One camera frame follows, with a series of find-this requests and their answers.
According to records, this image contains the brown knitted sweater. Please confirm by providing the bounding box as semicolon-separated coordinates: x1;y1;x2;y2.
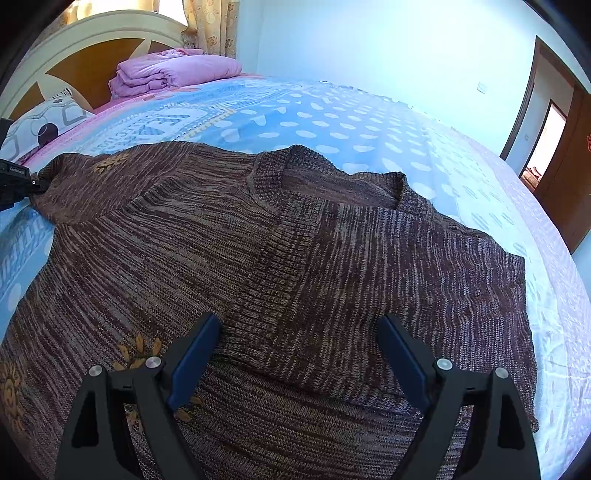
1;142;537;479

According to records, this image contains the white patterned pillow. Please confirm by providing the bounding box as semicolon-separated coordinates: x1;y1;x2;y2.
1;96;93;165

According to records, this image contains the cream and wood headboard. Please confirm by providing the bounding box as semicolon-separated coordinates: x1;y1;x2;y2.
1;10;185;120

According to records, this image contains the folded pink quilt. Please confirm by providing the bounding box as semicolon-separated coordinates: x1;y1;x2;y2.
108;48;242;100

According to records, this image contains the yellow patterned curtain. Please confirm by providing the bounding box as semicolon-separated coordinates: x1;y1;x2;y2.
181;0;240;58

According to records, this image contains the brown wooden door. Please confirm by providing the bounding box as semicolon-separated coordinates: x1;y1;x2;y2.
500;35;591;255

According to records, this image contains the blue patterned bed blanket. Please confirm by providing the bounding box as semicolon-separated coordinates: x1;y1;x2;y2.
1;76;590;479

